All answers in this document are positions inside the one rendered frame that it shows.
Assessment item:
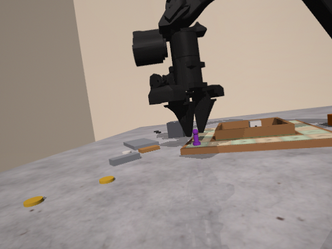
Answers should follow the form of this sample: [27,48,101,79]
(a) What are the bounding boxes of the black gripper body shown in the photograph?
[148,56,224,105]

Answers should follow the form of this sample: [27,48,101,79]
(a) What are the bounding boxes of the purple pawn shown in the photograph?
[193,129,201,146]

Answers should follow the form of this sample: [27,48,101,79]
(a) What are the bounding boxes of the orange-brown rectangular block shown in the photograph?
[138,145,160,153]

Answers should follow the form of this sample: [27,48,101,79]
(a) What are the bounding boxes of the white die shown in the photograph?
[249,120,261,127]

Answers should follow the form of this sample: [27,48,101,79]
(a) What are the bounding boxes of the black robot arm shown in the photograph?
[132,0,332,89]

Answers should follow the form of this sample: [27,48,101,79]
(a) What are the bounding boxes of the yellow flat disc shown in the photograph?
[99,176,115,184]
[24,196,43,207]

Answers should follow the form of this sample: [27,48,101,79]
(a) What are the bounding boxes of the green and beige board squares with arrows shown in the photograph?
[185,117,332,148]

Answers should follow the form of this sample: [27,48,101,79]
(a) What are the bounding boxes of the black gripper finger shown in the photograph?
[164,101,196,137]
[194,99,217,133]

